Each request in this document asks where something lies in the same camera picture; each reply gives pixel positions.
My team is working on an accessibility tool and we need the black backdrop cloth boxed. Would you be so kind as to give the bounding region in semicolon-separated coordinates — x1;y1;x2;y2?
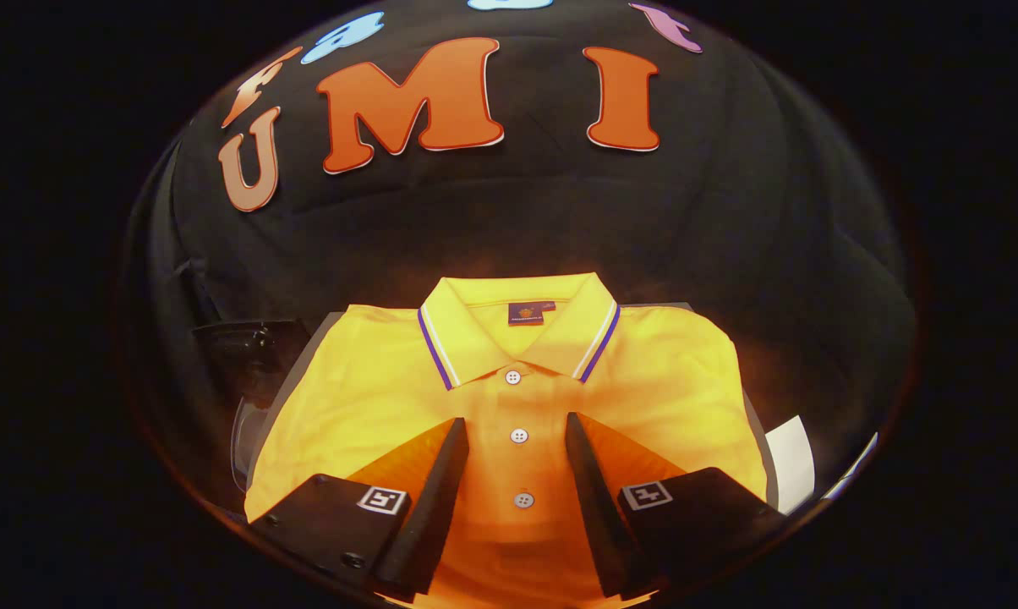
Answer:
124;0;917;508

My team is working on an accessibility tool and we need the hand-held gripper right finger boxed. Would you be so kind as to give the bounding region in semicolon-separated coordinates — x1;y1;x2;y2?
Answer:
564;412;785;601

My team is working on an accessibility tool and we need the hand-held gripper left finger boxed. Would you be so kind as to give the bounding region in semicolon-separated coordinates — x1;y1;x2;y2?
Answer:
249;417;471;604

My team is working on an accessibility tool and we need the yellow polo shirt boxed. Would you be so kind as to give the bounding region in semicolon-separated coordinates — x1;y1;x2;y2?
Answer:
244;272;770;609

